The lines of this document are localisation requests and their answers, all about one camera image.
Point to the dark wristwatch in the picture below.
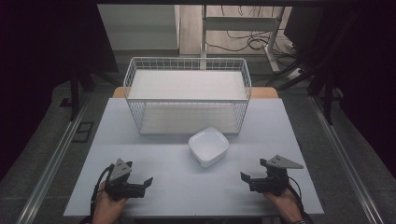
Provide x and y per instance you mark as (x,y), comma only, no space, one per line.
(299,221)

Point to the black stand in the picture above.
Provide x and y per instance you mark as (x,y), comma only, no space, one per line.
(327,96)
(74,93)

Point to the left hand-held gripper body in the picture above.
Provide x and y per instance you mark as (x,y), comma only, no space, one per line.
(120,186)

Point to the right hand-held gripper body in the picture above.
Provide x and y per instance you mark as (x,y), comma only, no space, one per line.
(274,182)

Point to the white square bowl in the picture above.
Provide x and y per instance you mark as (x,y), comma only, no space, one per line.
(208,146)

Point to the person's right hand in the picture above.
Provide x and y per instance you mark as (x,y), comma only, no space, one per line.
(288,205)

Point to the black rectangular floor frame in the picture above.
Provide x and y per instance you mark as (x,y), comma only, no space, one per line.
(83,132)

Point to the white power strip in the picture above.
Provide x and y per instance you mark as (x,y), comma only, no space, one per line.
(294,74)

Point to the metal floor rail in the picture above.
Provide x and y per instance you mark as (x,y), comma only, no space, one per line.
(51,161)
(345,161)

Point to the white metal desk frame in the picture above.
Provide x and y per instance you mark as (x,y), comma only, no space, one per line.
(239,23)

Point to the person's left hand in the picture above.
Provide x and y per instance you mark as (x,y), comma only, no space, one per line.
(107,208)

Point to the white cabinet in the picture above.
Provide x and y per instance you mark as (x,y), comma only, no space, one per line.
(140,28)

